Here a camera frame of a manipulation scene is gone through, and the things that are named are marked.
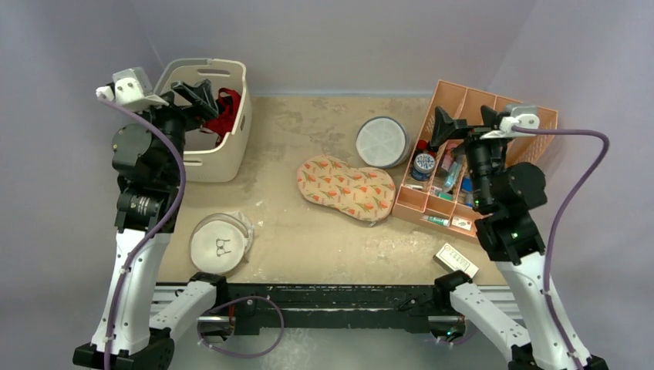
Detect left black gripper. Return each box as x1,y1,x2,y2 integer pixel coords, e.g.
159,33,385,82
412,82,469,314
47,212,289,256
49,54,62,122
130,79,217,182

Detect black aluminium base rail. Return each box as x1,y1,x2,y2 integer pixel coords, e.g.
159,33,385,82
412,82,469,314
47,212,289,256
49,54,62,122
150,284,528,338

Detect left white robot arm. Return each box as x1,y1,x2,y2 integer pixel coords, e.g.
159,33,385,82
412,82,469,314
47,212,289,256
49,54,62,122
72,77,230,369

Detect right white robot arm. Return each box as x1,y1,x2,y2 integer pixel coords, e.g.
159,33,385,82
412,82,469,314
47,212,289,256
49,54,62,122
430,104,607,369

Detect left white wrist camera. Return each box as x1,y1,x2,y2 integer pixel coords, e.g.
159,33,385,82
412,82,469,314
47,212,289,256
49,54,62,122
96,67,170,113

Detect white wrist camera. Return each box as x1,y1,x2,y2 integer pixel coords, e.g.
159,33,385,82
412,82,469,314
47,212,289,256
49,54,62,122
480,103,541,140
96,67,170,113

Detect blue round tin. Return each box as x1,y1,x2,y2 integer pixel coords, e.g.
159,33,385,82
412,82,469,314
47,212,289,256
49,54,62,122
410,152,436,181

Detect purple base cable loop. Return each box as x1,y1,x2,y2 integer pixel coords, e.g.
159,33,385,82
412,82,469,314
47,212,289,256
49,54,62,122
196,295,285,359

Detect red bra in basket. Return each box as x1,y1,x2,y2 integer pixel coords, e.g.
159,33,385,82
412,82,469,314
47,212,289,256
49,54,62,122
201,88,241,146

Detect green white tube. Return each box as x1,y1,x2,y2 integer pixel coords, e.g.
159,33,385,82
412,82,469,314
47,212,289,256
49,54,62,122
421,215,450,227

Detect floral bra laundry bag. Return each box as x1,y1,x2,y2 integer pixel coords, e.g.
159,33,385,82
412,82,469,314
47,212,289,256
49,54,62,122
296,155,396,223

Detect peach desk organizer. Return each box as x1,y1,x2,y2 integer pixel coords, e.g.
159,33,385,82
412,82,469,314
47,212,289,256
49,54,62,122
392,79,559,240

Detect white dome bra bag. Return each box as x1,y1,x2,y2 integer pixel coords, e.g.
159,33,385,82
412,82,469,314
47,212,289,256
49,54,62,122
189,211,255,275

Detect small white box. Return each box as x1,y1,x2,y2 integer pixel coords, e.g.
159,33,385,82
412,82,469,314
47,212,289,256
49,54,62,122
433,243,479,278

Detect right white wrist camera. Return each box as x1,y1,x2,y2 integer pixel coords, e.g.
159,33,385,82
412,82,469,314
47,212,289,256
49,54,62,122
480,103,541,140

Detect cream laundry basket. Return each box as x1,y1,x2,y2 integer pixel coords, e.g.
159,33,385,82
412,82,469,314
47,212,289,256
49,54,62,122
155,58,252,183

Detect round white mesh laundry bag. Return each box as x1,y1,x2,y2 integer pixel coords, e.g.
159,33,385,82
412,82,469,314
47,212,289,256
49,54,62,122
356,116,411,169

